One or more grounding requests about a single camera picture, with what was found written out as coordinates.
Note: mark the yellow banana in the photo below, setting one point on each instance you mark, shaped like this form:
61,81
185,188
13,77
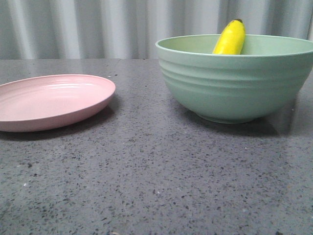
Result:
232,39

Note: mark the green bowl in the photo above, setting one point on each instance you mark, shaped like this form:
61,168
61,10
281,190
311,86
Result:
267,74

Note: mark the pink plate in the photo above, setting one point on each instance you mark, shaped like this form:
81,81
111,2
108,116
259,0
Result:
53,101

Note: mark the white curtain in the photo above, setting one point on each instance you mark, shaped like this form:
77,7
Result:
128,29

